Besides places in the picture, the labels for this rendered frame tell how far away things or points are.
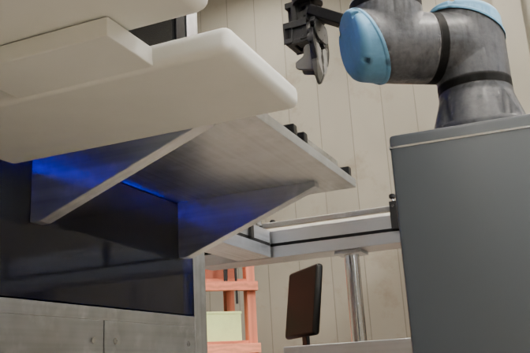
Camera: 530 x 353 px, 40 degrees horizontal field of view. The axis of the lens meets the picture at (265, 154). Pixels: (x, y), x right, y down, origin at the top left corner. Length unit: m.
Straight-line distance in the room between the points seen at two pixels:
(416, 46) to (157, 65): 0.50
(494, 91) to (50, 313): 0.81
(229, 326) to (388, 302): 3.29
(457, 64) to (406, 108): 7.88
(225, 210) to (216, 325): 4.06
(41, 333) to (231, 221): 0.54
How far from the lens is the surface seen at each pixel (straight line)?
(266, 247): 2.46
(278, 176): 1.54
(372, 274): 8.73
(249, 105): 0.89
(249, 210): 1.64
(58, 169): 1.29
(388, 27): 1.15
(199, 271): 1.79
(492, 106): 1.15
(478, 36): 1.20
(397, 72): 1.16
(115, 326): 1.48
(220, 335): 5.70
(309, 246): 2.46
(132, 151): 1.21
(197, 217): 1.70
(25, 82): 0.84
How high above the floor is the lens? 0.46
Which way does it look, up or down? 17 degrees up
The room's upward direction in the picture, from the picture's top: 3 degrees counter-clockwise
